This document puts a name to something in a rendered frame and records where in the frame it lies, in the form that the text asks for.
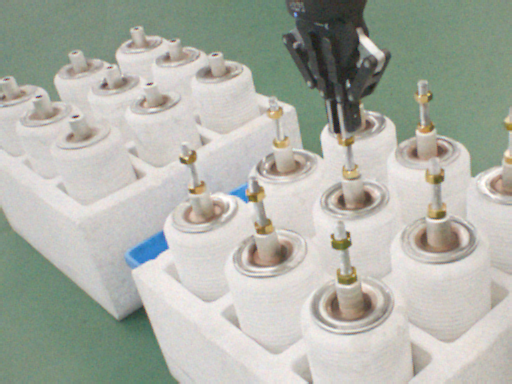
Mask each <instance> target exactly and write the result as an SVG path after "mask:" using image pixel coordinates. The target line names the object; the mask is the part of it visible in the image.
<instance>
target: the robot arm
mask: <svg viewBox="0 0 512 384"><path fill-rule="evenodd" d="M367 2H368V0H285V3H286V9H287V12H288V14H289V15H290V16H291V17H293V18H295V25H296V27H295V28H294V29H293V30H291V32H289V33H287V34H285V35H283V42H284V44H285V46H286V47H287V49H288V51H289V54H290V55H291V57H292V59H293V61H294V63H295V64H296V66H297V68H298V70H299V71H300V73H301V76H302V78H303V79H304V81H305V83H306V85H308V86H309V88H311V89H314V88H317V89H318V90H319V93H320V95H321V97H322V98H324V101H325V108H326V114H327V120H328V122H329V125H330V131H331V132H332V133H335V134H340V133H341V135H342V136H343V137H346V138H350V137H351V136H353V135H355V134H356V133H358V132H359V131H360V128H361V124H362V122H361V115H360V107H359V101H360V100H362V98H363V97H366V96H368V95H371V94H373V93H374V91H375V89H376V87H377V85H378V83H379V81H380V79H381V77H382V74H383V72H384V70H385V68H386V66H387V64H388V62H389V60H390V58H391V56H392V54H390V51H389V49H388V48H386V47H383V48H381V49H378V48H377V47H376V46H375V45H374V44H373V43H372V42H371V41H370V40H369V35H370V34H369V28H368V26H367V24H366V21H365V19H364V9H365V6H366V4H367ZM303 50H304V51H303ZM309 63H310V65H311V69H310V67H309V65H308V64H309ZM311 70H312V71H311ZM347 80H349V85H350V87H348V88H346V81H347Z"/></svg>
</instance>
